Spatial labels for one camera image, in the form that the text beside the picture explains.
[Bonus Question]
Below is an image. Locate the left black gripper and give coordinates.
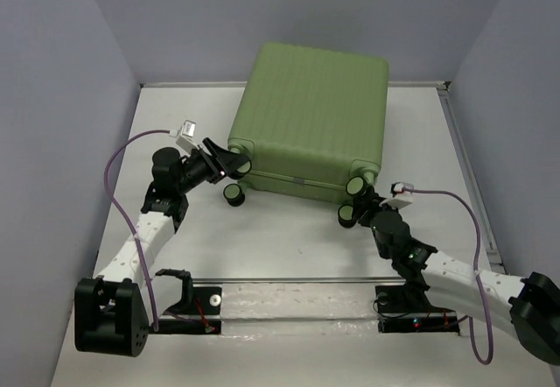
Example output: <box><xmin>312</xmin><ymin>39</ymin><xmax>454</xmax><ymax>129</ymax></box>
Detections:
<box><xmin>176</xmin><ymin>137</ymin><xmax>249</xmax><ymax>194</ymax></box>

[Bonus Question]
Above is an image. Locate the green hard-shell suitcase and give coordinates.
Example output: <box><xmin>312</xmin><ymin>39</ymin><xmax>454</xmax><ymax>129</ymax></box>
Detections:
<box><xmin>224</xmin><ymin>42</ymin><xmax>389</xmax><ymax>228</ymax></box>

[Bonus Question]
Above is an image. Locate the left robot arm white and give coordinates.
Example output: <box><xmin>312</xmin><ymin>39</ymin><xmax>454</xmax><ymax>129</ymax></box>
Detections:
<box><xmin>73</xmin><ymin>137</ymin><xmax>251</xmax><ymax>357</ymax></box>

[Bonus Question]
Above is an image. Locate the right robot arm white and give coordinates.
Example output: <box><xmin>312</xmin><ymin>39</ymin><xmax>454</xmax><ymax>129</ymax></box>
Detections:
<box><xmin>339</xmin><ymin>183</ymin><xmax>559</xmax><ymax>366</ymax></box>

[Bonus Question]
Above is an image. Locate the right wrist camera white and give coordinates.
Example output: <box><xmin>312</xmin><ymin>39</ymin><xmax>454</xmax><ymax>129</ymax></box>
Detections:
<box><xmin>380</xmin><ymin>182</ymin><xmax>414</xmax><ymax>209</ymax></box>

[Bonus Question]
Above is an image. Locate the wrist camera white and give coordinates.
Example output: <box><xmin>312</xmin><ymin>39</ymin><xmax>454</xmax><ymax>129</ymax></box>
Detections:
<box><xmin>380</xmin><ymin>182</ymin><xmax>414</xmax><ymax>209</ymax></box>
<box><xmin>169</xmin><ymin>120</ymin><xmax>199</xmax><ymax>155</ymax></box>

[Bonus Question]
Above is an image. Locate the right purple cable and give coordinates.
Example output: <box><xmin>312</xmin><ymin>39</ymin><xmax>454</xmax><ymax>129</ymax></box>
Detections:
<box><xmin>404</xmin><ymin>188</ymin><xmax>495</xmax><ymax>365</ymax></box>

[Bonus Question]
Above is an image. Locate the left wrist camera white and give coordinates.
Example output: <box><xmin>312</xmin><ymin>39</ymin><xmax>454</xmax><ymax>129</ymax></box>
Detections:
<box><xmin>169</xmin><ymin>120</ymin><xmax>199</xmax><ymax>155</ymax></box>

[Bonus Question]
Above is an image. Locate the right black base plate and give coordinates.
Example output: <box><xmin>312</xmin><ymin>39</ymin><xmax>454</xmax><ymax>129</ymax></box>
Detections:
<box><xmin>372</xmin><ymin>285</ymin><xmax>462</xmax><ymax>334</ymax></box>

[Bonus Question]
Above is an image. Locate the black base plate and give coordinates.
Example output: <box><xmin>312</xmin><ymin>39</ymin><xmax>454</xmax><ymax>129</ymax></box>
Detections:
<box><xmin>372</xmin><ymin>285</ymin><xmax>462</xmax><ymax>334</ymax></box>
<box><xmin>156</xmin><ymin>285</ymin><xmax>222</xmax><ymax>335</ymax></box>

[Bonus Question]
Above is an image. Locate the aluminium rail front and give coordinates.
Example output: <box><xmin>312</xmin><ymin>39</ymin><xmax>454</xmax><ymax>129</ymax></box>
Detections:
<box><xmin>192</xmin><ymin>277</ymin><xmax>404</xmax><ymax>285</ymax></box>

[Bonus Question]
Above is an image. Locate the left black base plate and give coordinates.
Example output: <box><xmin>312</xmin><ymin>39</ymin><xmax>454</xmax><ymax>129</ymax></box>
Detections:
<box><xmin>156</xmin><ymin>285</ymin><xmax>222</xmax><ymax>335</ymax></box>

